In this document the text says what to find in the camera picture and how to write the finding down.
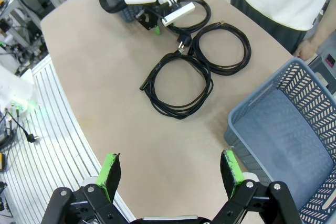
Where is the black power cable with plug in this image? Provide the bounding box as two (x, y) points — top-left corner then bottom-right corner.
(166, 0), (212, 49)

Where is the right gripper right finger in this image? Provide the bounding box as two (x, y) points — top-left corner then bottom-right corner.
(209, 149), (303, 224)

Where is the black braided cable coil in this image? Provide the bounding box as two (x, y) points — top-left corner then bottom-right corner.
(139, 48), (214, 120)
(188, 20), (252, 76)

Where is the white textured cover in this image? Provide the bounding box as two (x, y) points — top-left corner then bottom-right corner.
(0, 63), (40, 120)

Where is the metal equipment shelf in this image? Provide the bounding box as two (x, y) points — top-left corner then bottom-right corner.
(0, 0), (60, 61)

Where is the black box red display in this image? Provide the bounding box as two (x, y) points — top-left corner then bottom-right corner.
(324, 52), (336, 69)

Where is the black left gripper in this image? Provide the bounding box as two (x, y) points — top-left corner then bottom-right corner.
(136, 8), (162, 36)

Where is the thin black cable with plug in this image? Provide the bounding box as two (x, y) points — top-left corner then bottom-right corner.
(0, 111), (40, 148)

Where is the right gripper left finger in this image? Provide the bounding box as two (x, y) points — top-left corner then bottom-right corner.
(39, 152), (130, 224)

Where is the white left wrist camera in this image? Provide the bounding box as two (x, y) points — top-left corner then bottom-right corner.
(157, 0), (196, 27)

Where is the aluminium profile base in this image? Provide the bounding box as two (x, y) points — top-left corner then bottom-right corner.
(0, 55), (134, 224)

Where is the person's left forearm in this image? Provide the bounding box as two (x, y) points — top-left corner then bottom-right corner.
(311, 0), (336, 49)

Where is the person's left hand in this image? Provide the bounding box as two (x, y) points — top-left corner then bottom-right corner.
(296, 38), (320, 61)

